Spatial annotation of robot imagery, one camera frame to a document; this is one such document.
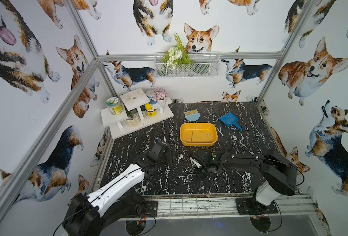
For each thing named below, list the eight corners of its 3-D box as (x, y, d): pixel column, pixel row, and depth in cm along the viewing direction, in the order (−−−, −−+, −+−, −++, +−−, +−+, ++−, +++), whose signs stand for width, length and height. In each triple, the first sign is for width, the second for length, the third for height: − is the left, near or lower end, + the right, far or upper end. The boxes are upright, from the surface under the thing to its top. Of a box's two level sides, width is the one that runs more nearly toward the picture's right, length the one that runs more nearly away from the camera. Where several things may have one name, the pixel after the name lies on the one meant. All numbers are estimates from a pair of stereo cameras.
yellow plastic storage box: (180, 146, 99) (179, 142, 95) (180, 127, 109) (180, 122, 105) (217, 146, 99) (218, 142, 94) (214, 127, 109) (215, 122, 105)
